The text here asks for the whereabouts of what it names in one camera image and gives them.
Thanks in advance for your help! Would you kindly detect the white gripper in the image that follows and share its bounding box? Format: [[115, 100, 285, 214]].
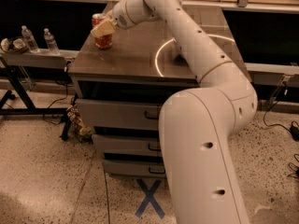
[[91, 0, 136, 38]]

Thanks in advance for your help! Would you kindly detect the red coke can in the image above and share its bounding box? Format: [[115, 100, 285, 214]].
[[92, 13, 112, 49]]

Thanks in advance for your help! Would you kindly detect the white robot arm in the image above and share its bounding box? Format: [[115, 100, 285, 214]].
[[92, 0, 257, 224]]

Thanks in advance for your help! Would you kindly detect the bowl with snacks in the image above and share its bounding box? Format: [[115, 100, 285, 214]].
[[0, 37, 28, 54]]

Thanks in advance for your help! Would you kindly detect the right clear water bottle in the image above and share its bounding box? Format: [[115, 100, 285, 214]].
[[44, 28, 60, 55]]

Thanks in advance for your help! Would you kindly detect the clear water bottle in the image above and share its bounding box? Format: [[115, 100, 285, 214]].
[[44, 28, 60, 55], [21, 25, 39, 53]]

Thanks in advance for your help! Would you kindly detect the grey drawer cabinet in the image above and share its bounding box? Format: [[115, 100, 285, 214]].
[[70, 6, 250, 166]]

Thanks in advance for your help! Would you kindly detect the left clear water bottle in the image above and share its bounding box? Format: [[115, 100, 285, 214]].
[[21, 25, 39, 53]]

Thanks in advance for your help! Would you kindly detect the top grey drawer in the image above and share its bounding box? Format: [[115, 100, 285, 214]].
[[76, 99, 161, 131]]

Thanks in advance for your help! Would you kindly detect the grey drawer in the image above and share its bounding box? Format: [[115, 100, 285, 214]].
[[76, 99, 161, 131], [93, 134, 162, 157], [102, 160, 166, 178]]

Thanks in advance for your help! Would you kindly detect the chip bag on floor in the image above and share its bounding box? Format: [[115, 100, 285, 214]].
[[66, 105, 93, 142]]

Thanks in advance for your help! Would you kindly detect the middle grey drawer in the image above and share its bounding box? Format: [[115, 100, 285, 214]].
[[93, 134, 162, 157]]

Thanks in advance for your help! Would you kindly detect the bottom grey drawer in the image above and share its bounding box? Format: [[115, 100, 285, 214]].
[[102, 160, 166, 178]]

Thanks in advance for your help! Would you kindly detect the blue tape cross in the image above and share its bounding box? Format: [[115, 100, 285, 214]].
[[135, 179, 165, 219]]

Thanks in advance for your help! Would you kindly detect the black side table frame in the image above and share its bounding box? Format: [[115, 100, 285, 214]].
[[0, 49, 78, 117]]

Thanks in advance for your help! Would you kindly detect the black power adapter cable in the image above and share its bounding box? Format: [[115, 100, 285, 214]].
[[263, 101, 299, 142]]

